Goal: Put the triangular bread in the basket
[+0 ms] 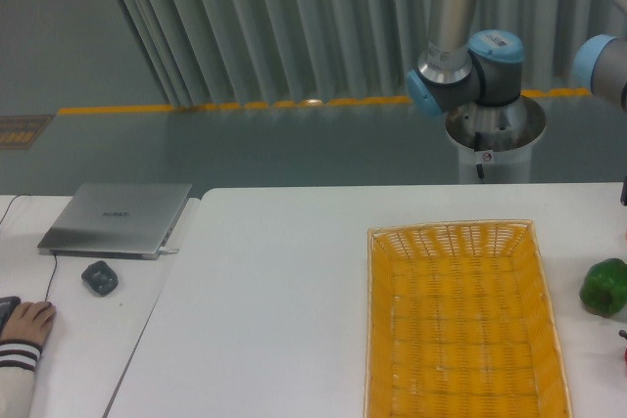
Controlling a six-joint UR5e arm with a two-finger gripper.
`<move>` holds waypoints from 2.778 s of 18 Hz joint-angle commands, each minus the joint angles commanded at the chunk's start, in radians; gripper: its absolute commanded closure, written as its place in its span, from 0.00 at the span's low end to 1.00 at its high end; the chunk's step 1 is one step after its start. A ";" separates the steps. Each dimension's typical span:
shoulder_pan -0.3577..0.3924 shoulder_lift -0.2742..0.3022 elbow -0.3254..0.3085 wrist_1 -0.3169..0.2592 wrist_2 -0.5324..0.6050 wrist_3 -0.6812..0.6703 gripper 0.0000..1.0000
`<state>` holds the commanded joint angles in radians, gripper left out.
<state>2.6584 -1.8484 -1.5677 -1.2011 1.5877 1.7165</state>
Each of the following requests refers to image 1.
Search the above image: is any person's bare hand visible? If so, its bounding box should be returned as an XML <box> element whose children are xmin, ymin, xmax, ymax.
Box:
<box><xmin>1</xmin><ymin>302</ymin><xmax>57</xmax><ymax>348</ymax></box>

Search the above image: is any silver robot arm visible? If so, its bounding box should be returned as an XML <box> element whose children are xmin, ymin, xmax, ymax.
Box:
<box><xmin>406</xmin><ymin>0</ymin><xmax>626</xmax><ymax>116</ymax></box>

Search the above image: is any striped sleeve forearm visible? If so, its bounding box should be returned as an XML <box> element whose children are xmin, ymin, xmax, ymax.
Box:
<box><xmin>1</xmin><ymin>340</ymin><xmax>42</xmax><ymax>417</ymax></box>

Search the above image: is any yellow wicker basket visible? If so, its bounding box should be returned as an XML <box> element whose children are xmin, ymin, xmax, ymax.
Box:
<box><xmin>363</xmin><ymin>220</ymin><xmax>572</xmax><ymax>417</ymax></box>

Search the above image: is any black computer mouse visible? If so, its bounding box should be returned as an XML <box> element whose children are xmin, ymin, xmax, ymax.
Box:
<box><xmin>0</xmin><ymin>296</ymin><xmax>22</xmax><ymax>331</ymax></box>

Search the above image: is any small black gadget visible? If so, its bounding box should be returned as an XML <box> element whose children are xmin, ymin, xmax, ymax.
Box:
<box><xmin>81</xmin><ymin>260</ymin><xmax>119</xmax><ymax>297</ymax></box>

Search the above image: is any silver closed laptop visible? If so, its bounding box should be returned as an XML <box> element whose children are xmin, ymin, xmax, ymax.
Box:
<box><xmin>38</xmin><ymin>183</ymin><xmax>192</xmax><ymax>259</ymax></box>

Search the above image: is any white usb dongle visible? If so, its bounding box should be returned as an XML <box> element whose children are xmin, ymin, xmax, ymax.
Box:
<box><xmin>159</xmin><ymin>246</ymin><xmax>179</xmax><ymax>255</ymax></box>

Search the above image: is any grey pleated curtain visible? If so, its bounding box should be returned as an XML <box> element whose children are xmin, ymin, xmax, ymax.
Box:
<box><xmin>121</xmin><ymin>0</ymin><xmax>626</xmax><ymax>108</ymax></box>

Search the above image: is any green bell pepper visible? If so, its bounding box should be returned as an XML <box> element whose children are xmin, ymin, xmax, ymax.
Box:
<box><xmin>579</xmin><ymin>258</ymin><xmax>626</xmax><ymax>316</ymax></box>

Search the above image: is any black device at edge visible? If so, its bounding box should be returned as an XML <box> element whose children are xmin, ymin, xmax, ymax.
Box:
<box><xmin>619</xmin><ymin>176</ymin><xmax>627</xmax><ymax>207</ymax></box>

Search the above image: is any black mouse cable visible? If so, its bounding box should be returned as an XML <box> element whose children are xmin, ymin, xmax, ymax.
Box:
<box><xmin>0</xmin><ymin>194</ymin><xmax>74</xmax><ymax>302</ymax></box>

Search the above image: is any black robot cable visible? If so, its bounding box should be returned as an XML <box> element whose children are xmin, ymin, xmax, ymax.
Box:
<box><xmin>472</xmin><ymin>131</ymin><xmax>486</xmax><ymax>180</ymax></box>

